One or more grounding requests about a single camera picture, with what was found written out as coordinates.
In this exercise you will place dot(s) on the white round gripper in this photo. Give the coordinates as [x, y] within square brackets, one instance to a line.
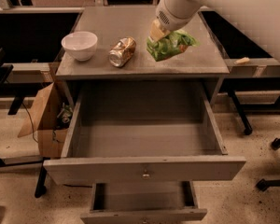
[172, 16]

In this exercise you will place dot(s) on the green rice chip bag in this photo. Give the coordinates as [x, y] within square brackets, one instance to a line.
[173, 44]

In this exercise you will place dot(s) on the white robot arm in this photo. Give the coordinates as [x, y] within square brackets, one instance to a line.
[257, 19]

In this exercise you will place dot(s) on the grey cabinet with counter top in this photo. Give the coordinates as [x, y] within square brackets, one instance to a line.
[111, 24]

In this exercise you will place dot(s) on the open grey top drawer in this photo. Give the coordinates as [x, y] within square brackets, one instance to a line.
[121, 129]

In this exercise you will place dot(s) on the open grey drawer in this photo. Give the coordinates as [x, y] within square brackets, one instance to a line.
[170, 202]
[121, 129]

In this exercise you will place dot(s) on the brass drawer knob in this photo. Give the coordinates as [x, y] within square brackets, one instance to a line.
[145, 175]

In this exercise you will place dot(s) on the open grey lower drawer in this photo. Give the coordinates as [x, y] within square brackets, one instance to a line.
[170, 202]

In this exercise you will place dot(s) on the crushed gold soda can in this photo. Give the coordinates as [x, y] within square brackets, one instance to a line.
[122, 52]

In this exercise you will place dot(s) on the white ceramic bowl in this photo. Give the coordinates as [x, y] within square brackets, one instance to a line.
[80, 45]

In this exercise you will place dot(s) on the small yellow foam scrap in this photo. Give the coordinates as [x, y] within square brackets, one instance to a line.
[242, 60]

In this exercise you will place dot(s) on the crumpled can in box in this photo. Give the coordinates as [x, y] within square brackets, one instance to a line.
[64, 117]

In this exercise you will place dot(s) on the brown cardboard box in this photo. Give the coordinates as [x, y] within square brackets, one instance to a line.
[43, 120]

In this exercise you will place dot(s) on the black office chair base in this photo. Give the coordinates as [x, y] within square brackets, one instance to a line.
[265, 183]

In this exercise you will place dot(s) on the black table leg left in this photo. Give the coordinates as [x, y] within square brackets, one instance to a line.
[16, 162]

